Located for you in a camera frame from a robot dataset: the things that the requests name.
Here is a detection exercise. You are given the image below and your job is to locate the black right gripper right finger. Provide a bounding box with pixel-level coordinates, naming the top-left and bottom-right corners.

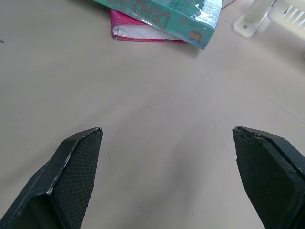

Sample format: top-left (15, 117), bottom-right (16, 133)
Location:
top-left (232, 126), bottom-right (305, 229)

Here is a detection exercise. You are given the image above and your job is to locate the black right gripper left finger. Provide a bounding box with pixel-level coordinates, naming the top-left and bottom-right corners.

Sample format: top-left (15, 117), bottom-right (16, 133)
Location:
top-left (0, 127), bottom-right (103, 229)

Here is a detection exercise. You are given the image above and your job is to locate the white plastic rack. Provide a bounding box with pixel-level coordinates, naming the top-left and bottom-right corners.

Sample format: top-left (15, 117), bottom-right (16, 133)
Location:
top-left (232, 0), bottom-right (305, 38)

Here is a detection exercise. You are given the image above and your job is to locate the pink paperback book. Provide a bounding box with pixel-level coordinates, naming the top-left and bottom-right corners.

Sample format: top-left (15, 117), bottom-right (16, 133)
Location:
top-left (109, 8), bottom-right (186, 44)

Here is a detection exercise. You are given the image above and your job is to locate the teal paperback book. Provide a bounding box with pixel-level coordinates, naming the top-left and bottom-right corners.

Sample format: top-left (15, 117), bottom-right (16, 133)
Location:
top-left (92, 0), bottom-right (224, 50)

